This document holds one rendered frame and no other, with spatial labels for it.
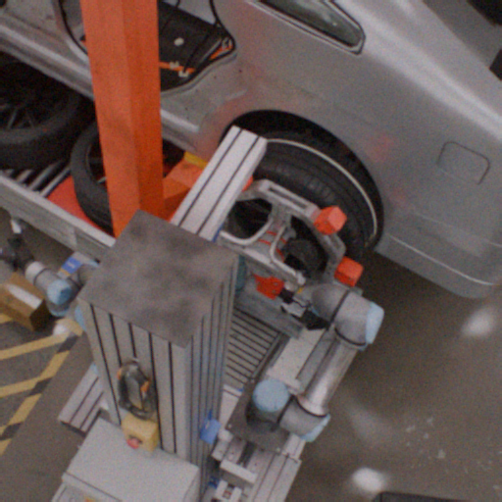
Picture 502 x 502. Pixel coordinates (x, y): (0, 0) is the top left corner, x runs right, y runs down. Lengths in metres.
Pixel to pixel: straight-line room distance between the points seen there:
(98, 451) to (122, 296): 0.81
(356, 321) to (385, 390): 1.45
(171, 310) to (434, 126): 1.33
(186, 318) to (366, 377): 2.31
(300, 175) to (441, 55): 0.70
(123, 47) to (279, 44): 0.64
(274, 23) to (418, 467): 2.14
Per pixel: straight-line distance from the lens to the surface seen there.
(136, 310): 1.47
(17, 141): 3.80
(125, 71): 2.29
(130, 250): 1.54
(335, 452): 3.54
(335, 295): 2.28
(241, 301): 3.60
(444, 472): 3.65
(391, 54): 2.47
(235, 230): 3.16
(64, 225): 3.66
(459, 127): 2.49
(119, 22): 2.17
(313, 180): 2.76
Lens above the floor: 3.34
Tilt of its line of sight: 58 degrees down
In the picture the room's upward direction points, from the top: 8 degrees clockwise
